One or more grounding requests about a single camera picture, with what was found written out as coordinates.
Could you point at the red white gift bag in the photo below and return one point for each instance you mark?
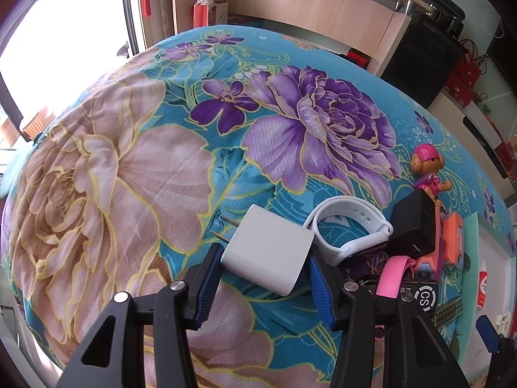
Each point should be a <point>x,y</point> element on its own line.
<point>210,13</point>

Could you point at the floral blue tablecloth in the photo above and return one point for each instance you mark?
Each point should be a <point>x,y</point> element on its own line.
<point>122,191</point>

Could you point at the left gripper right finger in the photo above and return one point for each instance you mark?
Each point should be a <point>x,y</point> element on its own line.
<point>415,354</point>

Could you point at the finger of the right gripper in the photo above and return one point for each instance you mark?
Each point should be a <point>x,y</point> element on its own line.
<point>501,348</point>

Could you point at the black wall charger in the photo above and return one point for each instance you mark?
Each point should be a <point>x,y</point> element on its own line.
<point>414,222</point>

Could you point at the gold black patterned lighter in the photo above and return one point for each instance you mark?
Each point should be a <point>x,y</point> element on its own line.
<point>448,312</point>

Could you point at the teal white tray box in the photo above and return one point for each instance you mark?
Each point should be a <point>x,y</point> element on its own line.
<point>481,241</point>

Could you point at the orange blue carrot knife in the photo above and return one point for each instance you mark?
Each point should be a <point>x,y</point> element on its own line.
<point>449,247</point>

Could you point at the white smartwatch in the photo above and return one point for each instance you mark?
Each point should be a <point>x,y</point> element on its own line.
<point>347,226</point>

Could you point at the white wall charger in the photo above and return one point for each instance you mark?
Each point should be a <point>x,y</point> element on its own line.
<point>266,249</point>

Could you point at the pink helmet puppy toy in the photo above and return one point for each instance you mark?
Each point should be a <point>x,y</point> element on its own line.
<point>425,164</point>

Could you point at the black cabinet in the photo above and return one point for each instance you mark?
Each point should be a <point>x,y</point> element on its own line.
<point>423,60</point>

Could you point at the red handbag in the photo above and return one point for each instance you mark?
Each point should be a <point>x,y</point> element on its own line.
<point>460,83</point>

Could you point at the wooden curved shelf unit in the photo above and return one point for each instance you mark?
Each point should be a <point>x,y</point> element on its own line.
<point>365,25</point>

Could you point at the red white tube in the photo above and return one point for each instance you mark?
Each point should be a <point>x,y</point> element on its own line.
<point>482,285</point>

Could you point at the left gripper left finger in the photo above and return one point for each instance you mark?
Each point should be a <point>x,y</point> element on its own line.
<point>112,352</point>

